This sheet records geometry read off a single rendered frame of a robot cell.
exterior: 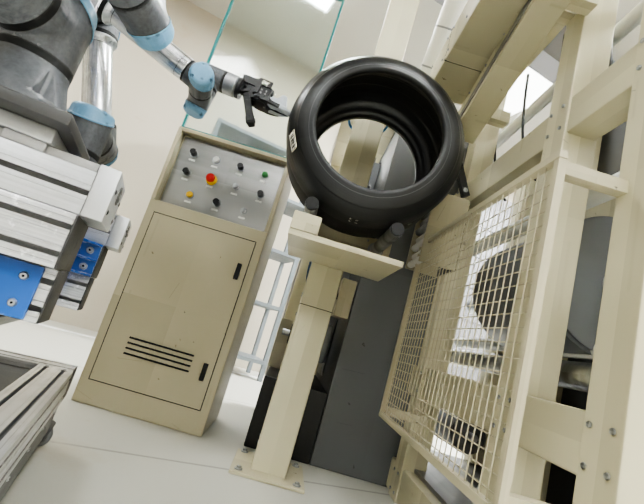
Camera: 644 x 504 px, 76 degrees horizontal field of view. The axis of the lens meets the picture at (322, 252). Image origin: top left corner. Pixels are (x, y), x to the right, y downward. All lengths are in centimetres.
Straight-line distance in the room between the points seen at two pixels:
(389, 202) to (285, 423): 88
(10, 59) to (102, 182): 22
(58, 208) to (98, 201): 6
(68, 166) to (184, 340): 122
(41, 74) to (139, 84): 420
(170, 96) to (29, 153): 425
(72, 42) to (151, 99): 410
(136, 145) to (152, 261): 294
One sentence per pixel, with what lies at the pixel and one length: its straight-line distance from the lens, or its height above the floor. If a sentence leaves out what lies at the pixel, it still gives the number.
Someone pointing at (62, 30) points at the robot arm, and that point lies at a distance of 87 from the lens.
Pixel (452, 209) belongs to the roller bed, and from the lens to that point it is 173.
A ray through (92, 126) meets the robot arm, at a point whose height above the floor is 88.
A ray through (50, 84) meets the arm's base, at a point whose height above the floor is 77.
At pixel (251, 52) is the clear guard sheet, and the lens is 232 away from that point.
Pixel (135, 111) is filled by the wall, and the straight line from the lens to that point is 491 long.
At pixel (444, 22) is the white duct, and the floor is 226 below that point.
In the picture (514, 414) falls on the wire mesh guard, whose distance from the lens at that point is 84.
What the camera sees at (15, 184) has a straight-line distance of 78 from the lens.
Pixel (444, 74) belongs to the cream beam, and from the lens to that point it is 185.
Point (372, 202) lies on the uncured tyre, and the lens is 128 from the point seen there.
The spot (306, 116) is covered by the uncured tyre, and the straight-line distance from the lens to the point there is 137.
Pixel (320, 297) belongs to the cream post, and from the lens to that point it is 161.
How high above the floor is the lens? 50
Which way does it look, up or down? 12 degrees up
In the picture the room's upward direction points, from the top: 16 degrees clockwise
